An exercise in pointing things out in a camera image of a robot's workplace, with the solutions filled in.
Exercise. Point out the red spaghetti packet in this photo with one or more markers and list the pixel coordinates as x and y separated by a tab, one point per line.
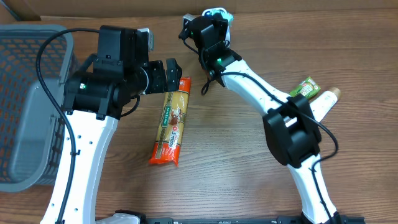
168	140

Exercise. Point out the white Pantene tube gold cap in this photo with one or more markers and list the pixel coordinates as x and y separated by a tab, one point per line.
324	103

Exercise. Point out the white barcode scanner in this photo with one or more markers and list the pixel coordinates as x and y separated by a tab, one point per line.
212	12

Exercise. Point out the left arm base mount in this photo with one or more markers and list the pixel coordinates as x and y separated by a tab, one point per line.
124	217

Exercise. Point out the teal snack packet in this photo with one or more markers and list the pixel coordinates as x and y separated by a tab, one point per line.
229	17

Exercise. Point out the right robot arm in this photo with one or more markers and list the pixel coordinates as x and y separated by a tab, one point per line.
292	124

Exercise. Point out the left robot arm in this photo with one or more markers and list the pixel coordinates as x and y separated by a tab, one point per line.
93	101

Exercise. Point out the grey plastic basket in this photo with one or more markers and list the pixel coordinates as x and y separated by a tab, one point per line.
31	129

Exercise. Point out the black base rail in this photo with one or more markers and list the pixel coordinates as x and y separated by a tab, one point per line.
278	220

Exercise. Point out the green snack packet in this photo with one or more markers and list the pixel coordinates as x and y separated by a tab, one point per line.
308	88

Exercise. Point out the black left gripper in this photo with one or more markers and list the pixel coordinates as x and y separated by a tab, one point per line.
158	76

